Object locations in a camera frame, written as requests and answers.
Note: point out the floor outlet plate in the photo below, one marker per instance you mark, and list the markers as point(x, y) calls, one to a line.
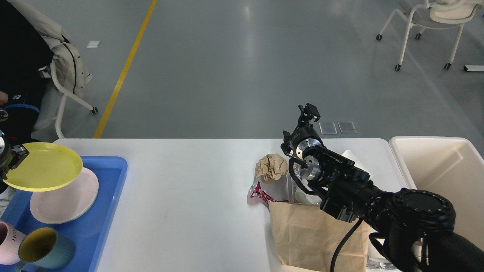
point(328, 128)
point(347, 127)

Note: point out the white round plate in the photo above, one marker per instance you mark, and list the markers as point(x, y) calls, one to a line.
point(67, 203)

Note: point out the dark green mug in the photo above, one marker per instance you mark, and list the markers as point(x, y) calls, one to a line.
point(45, 249)

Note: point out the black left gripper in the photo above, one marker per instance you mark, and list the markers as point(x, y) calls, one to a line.
point(10, 156)

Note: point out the crumpled brown paper ball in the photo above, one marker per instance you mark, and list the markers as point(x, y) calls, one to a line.
point(271, 167)

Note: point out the floor outlet plate right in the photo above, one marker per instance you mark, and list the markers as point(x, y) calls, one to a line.
point(347, 127)

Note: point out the brown paper bag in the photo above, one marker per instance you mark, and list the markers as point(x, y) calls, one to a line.
point(307, 237)

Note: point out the pink mug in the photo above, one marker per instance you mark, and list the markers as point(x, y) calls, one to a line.
point(10, 241)

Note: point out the beige plastic bin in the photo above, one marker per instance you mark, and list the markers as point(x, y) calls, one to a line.
point(451, 167)

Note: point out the red white snack wrapper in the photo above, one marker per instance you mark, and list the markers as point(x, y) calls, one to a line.
point(256, 191)

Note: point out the white bar on floor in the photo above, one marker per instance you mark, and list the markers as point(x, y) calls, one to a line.
point(473, 68)

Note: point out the yellow plastic plate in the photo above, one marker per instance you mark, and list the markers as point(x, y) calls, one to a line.
point(47, 167)

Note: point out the person in dark clothes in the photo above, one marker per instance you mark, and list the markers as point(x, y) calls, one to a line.
point(23, 53)

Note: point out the white chair with jacket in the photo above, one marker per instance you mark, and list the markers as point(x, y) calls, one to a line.
point(66, 71)

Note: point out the blue plastic tray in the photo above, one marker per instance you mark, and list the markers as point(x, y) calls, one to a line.
point(88, 232)

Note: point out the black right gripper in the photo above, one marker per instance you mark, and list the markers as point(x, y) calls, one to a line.
point(304, 136)

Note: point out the floor outlet plate left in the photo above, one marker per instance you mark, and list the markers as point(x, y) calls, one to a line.
point(328, 128)

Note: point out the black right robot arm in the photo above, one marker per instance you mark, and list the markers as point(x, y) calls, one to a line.
point(414, 229)

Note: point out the white chair on casters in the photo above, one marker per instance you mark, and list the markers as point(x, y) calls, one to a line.
point(432, 14)

